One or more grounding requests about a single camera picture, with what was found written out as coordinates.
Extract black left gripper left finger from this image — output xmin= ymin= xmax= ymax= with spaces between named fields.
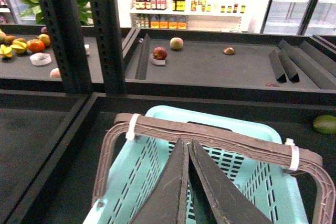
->
xmin=130 ymin=139 xmax=189 ymax=223

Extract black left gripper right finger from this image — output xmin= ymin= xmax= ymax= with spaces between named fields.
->
xmin=188 ymin=140 xmax=271 ymax=223

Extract light blue plastic basket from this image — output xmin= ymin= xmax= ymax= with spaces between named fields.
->
xmin=82 ymin=105 xmax=309 ymax=224

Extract brown basket handle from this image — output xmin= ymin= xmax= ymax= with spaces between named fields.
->
xmin=91 ymin=113 xmax=335 ymax=223

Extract white zip tie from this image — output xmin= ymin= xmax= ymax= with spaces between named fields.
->
xmin=285 ymin=138 xmax=300 ymax=172
xmin=125 ymin=113 xmax=140 ymax=141

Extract green avocado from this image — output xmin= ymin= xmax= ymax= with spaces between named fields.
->
xmin=313 ymin=115 xmax=335 ymax=134

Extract black display shelf tray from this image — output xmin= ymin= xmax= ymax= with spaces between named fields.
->
xmin=125 ymin=29 xmax=335 ymax=106

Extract red pomegranate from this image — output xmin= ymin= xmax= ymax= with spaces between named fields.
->
xmin=153 ymin=47 xmax=167 ymax=60

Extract green red apple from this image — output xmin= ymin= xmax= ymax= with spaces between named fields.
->
xmin=170 ymin=37 xmax=184 ymax=50

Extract sauce bottles on shelf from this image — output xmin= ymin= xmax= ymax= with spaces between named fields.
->
xmin=130 ymin=0 xmax=246 ymax=17

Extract orange persimmon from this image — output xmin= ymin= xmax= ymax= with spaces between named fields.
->
xmin=26 ymin=39 xmax=45 ymax=53

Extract yellow star fruit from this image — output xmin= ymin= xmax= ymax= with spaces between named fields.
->
xmin=1 ymin=40 xmax=27 ymax=59

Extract green potted plant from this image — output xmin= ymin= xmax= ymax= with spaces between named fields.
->
xmin=19 ymin=0 xmax=93 ymax=26

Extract white foam ring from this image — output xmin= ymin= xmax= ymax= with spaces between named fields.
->
xmin=29 ymin=52 xmax=52 ymax=66

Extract black perforated shelf post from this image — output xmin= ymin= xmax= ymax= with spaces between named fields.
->
xmin=39 ymin=0 xmax=126 ymax=94

